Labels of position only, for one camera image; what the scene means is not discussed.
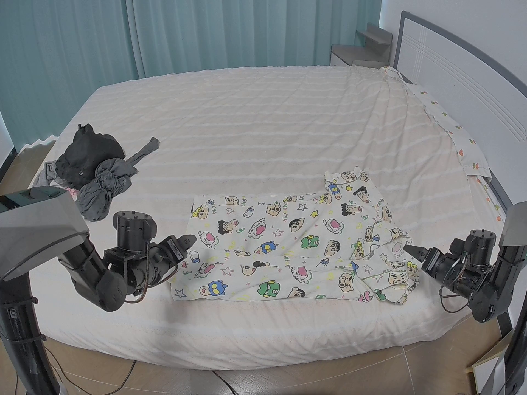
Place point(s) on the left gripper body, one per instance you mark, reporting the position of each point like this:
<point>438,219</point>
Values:
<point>175,251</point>

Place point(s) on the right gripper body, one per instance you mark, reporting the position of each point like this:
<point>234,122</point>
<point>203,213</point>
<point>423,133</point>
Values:
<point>434,263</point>

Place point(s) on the black garment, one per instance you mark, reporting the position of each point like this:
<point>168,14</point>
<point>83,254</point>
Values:
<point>90,150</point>

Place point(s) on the light grey garment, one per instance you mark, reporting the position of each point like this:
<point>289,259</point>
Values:
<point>45,175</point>

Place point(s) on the dark grey garment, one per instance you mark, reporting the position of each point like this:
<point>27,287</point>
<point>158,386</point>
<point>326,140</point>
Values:
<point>99,196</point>

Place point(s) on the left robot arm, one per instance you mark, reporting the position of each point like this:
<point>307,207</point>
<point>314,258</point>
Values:
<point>94,270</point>

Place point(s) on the white wooden bedside table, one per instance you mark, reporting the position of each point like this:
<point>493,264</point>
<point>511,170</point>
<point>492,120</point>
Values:
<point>486,377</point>

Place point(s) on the grey white bedside table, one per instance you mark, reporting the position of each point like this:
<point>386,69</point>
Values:
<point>354,54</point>

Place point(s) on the white printed pyjama top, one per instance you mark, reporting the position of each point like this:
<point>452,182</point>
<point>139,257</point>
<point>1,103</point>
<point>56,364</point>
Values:
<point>288,241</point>

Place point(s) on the bed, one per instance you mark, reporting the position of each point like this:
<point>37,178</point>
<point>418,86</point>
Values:
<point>288,117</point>

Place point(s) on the blue-green curtain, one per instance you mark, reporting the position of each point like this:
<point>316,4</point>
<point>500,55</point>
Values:
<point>247,15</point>
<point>61,56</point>

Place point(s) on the white printed pillow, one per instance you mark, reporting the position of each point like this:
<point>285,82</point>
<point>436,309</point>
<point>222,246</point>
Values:
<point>453,134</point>

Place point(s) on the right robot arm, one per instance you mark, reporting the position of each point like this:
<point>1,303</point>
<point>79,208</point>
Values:
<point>510,228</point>

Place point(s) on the pink garment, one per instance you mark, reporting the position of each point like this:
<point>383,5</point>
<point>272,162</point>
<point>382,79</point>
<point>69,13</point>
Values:
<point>73,194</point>

